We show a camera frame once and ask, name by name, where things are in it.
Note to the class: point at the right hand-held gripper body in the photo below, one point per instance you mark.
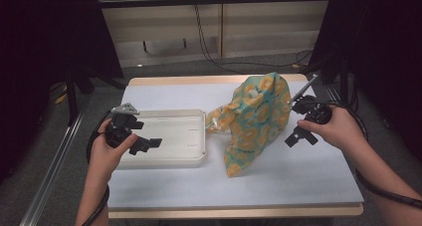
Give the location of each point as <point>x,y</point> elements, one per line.
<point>315,111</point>

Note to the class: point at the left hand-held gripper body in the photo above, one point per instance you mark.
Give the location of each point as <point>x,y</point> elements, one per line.
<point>116,133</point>

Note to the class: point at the white plastic tray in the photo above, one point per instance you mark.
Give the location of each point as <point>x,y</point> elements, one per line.
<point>179,136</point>

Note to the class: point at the teal lemon print cloth bag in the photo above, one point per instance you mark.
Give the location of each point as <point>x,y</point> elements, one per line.
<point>255,119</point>

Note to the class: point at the person's left hand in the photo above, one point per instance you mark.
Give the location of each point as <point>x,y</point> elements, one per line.
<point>106,156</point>

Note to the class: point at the person's right hand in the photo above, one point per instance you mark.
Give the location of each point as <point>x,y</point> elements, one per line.
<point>338,129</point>

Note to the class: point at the black metal stand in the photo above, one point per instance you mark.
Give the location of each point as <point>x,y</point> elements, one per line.
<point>71,100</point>

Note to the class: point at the yellow tape piece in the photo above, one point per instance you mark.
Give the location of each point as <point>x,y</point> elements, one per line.
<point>61,98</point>

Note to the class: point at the wooden table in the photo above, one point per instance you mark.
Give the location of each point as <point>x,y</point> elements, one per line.
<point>199,79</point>

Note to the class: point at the black curtain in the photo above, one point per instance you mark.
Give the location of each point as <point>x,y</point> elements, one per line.
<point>40,53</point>
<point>381,53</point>

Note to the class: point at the metal floor rail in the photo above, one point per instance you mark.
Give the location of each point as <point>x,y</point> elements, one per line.
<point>49,176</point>
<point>332,94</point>

